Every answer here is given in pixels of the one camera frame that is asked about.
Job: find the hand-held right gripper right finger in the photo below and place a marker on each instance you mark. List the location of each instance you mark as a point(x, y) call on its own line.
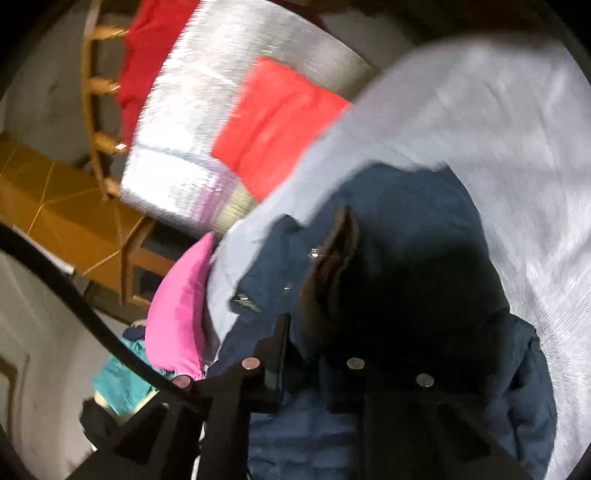
point(353, 390)

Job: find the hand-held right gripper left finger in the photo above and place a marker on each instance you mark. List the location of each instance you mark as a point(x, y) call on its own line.
point(277, 355)

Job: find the navy blue padded jacket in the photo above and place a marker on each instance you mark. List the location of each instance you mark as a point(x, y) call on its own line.
point(415, 221)

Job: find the pink pillow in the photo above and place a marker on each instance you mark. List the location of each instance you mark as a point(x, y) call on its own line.
point(178, 318)

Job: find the teal cloth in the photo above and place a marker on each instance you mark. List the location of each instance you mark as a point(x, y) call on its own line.
point(121, 376)

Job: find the dark cloth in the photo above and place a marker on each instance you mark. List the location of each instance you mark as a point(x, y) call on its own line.
point(98, 422)

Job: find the red pillow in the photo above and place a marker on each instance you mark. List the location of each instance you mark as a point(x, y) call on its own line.
point(272, 129)

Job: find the silver foil mat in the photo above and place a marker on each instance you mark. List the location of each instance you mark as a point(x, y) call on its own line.
point(217, 92)

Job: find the grey bed blanket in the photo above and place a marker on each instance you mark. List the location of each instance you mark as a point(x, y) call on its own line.
point(485, 101)

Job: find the wooden railed headboard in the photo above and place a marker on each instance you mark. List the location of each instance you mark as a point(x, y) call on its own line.
point(99, 87)

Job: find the red cloth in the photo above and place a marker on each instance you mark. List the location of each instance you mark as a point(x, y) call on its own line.
point(147, 50)

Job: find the wooden chair frame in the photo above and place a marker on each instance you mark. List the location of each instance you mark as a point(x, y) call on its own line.
point(64, 207)

